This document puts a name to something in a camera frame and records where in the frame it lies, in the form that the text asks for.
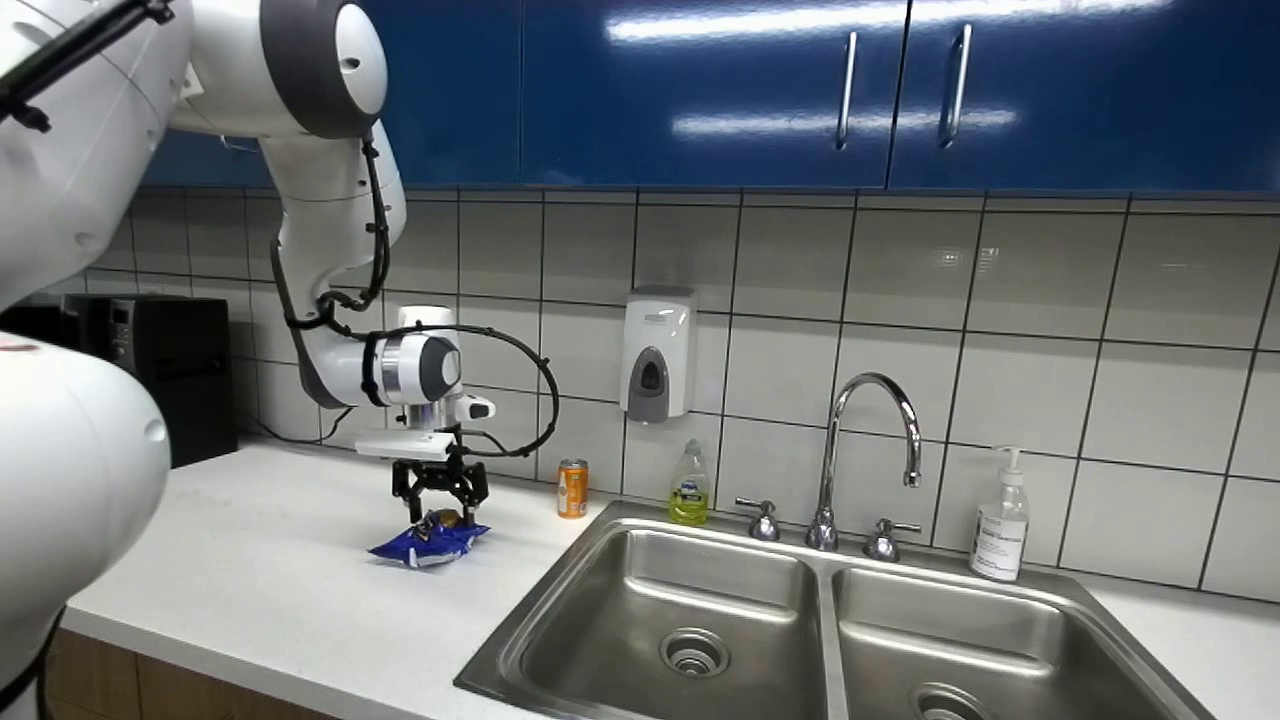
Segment wooden base cabinet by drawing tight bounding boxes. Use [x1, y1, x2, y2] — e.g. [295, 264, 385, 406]
[41, 624, 344, 720]

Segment stainless steel double sink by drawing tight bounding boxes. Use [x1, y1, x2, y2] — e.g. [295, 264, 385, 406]
[451, 496, 1215, 720]

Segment small orange bottle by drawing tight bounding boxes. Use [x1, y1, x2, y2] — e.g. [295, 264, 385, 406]
[553, 457, 595, 524]

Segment chrome gooseneck faucet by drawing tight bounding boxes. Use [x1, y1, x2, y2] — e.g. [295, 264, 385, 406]
[802, 368, 929, 556]

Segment yellow-green dish soap bottle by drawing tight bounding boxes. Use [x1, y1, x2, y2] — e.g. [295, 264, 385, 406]
[665, 434, 718, 529]

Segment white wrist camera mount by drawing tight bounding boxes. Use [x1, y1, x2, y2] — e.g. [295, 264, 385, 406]
[352, 428, 462, 469]

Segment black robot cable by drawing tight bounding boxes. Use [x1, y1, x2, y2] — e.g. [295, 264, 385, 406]
[266, 126, 563, 463]

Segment blue Doritos chip bag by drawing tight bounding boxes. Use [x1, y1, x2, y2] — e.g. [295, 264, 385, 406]
[369, 516, 492, 577]

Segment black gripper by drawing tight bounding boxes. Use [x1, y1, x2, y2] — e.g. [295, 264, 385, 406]
[387, 457, 492, 537]

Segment black microwave oven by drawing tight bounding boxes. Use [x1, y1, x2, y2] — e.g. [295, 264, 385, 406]
[0, 292, 241, 470]

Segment silver cabinet door handle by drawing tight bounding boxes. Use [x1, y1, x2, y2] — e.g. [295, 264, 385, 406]
[830, 28, 865, 155]
[939, 19, 980, 155]

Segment clear pump soap bottle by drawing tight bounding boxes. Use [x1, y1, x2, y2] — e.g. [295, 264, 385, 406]
[968, 445, 1037, 585]

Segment blue glossy cabinet door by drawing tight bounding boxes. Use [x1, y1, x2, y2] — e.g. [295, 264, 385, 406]
[595, 0, 912, 191]
[365, 0, 609, 191]
[888, 0, 1280, 198]

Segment white wall soap dispenser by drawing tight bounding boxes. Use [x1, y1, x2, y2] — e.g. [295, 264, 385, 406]
[620, 292, 701, 428]

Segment chrome faucet handle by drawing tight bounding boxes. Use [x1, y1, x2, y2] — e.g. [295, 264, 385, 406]
[736, 496, 786, 542]
[856, 516, 925, 564]

